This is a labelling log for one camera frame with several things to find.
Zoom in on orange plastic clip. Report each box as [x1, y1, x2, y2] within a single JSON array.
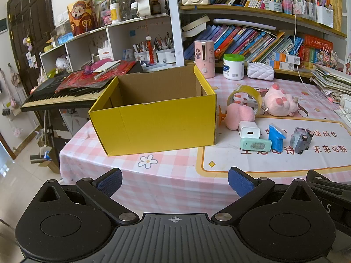
[[218, 105, 228, 126]]

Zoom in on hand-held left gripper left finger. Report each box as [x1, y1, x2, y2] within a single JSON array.
[[36, 168, 140, 224]]

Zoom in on white curved holder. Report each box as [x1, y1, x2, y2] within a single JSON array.
[[135, 0, 152, 17]]

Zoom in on grey toy figure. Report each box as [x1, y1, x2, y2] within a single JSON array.
[[290, 127, 314, 155]]

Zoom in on red plastic bags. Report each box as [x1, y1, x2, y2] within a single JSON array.
[[55, 60, 136, 94]]

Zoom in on white paper bag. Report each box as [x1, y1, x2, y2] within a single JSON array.
[[98, 40, 114, 62]]

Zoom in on white quilted pouch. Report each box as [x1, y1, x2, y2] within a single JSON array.
[[247, 62, 275, 81]]

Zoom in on wooden bookshelf white post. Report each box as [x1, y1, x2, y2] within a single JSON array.
[[168, 0, 351, 78]]

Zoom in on white cable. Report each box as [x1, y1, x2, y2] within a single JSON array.
[[293, 12, 339, 103]]

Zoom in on white shelf unit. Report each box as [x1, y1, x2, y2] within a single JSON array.
[[40, 14, 176, 72]]

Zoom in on row of leaning books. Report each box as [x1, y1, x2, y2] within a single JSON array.
[[184, 25, 303, 63]]

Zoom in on fortune god print box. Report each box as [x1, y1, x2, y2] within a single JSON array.
[[67, 0, 99, 37]]

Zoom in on blue plastic gadget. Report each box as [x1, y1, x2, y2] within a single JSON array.
[[268, 124, 287, 152]]

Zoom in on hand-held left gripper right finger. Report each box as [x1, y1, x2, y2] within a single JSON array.
[[211, 167, 316, 224]]

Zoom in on white wall charger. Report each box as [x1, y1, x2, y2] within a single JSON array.
[[238, 121, 260, 139]]

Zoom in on pale pink plush pad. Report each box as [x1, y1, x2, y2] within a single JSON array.
[[225, 103, 257, 130]]

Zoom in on dark wooden door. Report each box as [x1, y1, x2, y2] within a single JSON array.
[[7, 0, 59, 94]]

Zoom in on pink paw plush toy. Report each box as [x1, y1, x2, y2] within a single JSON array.
[[263, 84, 299, 116]]

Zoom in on white pink plastic bag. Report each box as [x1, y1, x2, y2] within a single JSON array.
[[56, 55, 72, 72]]

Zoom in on stack of papers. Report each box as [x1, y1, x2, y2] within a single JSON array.
[[311, 63, 351, 99]]

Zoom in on yellow cardboard box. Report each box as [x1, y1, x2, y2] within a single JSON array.
[[88, 65, 218, 156]]

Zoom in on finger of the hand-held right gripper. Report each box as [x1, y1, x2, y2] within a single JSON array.
[[305, 169, 351, 198]]

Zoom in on white power strip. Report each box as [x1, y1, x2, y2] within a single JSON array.
[[333, 93, 351, 128]]

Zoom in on thick cream paged book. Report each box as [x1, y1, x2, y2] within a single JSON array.
[[182, 15, 210, 37]]

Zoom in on black keyboard stand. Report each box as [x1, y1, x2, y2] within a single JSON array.
[[41, 110, 63, 170]]

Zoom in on white bottle yellow label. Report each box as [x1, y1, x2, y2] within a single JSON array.
[[110, 3, 122, 24]]

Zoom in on orange white carton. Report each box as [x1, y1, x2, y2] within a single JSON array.
[[273, 52, 302, 64], [266, 59, 298, 72]]

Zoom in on yellow tape roll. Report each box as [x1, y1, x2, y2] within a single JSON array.
[[227, 85, 264, 114]]

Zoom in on red tassel ornament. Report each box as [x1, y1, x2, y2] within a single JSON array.
[[145, 16, 154, 64]]

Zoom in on white booklet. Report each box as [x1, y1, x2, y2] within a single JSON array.
[[93, 60, 122, 80]]

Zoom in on black electronic keyboard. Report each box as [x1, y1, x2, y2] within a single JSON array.
[[20, 60, 143, 113]]

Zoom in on white pen holder cup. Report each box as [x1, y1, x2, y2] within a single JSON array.
[[156, 49, 176, 65], [133, 50, 150, 62]]

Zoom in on white jar green lid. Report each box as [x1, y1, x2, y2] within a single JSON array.
[[223, 54, 245, 80]]

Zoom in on white rolled paper tube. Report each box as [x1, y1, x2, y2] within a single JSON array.
[[212, 19, 276, 30]]

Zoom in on red boxed book set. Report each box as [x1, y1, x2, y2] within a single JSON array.
[[297, 34, 333, 70]]

